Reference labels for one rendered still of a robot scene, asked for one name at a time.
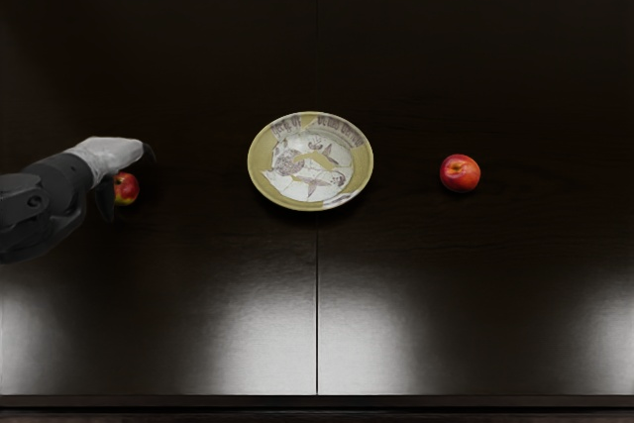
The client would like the red peach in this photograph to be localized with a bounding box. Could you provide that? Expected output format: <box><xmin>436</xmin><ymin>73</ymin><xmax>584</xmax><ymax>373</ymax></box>
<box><xmin>439</xmin><ymin>154</ymin><xmax>482</xmax><ymax>194</ymax></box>

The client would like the patterned yellow-rimmed plate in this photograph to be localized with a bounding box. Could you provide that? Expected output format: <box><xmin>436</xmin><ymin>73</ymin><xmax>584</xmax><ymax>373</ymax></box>
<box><xmin>246</xmin><ymin>111</ymin><xmax>374</xmax><ymax>212</ymax></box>

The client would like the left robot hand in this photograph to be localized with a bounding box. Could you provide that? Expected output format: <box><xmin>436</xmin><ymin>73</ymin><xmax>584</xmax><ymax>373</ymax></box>
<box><xmin>63</xmin><ymin>135</ymin><xmax>159</xmax><ymax>224</ymax></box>

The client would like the red and yellow apple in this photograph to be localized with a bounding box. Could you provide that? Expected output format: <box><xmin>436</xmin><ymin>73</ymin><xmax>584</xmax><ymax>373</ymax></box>
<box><xmin>113</xmin><ymin>171</ymin><xmax>141</xmax><ymax>207</ymax></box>

